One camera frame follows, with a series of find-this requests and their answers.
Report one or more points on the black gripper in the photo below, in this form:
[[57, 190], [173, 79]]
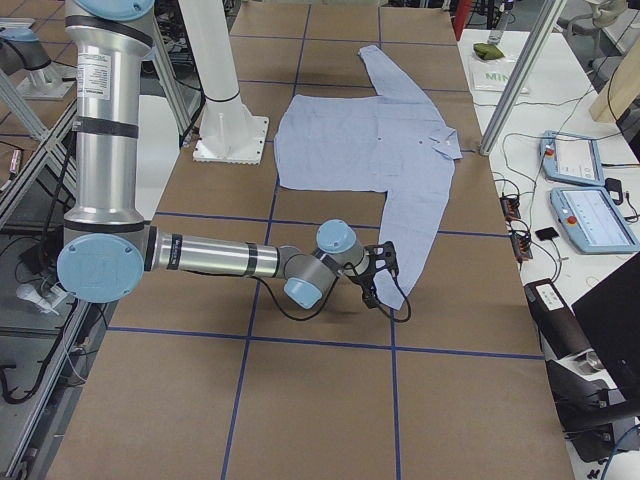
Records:
[[363, 281]]

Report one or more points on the light blue striped shirt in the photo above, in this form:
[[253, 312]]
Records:
[[395, 143]]

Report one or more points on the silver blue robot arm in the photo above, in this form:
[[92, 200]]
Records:
[[107, 244]]

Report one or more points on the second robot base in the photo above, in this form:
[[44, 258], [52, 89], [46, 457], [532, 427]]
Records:
[[21, 49]]

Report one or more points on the upper orange circuit board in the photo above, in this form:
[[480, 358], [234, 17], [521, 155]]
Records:
[[510, 207]]

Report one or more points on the small black pad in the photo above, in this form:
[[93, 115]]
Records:
[[547, 234]]

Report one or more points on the lower teach pendant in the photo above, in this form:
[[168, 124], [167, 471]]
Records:
[[592, 221]]

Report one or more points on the teach pendant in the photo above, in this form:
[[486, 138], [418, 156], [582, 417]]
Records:
[[571, 158], [592, 221]]

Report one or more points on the upper teach pendant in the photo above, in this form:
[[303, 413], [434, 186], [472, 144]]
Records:
[[571, 158]]

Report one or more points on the black monitor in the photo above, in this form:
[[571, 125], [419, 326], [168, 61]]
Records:
[[608, 314]]

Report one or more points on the black box device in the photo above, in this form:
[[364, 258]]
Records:
[[581, 404]]

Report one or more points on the white paper with green print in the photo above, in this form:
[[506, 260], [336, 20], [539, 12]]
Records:
[[490, 75]]

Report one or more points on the black power adapter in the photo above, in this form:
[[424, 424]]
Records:
[[614, 188]]

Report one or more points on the green cloth bundle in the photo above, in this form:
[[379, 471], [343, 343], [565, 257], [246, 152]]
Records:
[[487, 52]]

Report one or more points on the plastic water bottle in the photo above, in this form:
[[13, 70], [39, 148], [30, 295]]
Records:
[[497, 32]]

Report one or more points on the wooden board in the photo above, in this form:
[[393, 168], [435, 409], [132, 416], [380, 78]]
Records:
[[620, 91]]

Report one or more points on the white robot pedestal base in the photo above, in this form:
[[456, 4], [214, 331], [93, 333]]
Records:
[[228, 131]]

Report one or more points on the aluminium frame post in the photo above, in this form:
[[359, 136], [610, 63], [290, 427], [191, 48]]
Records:
[[527, 58]]

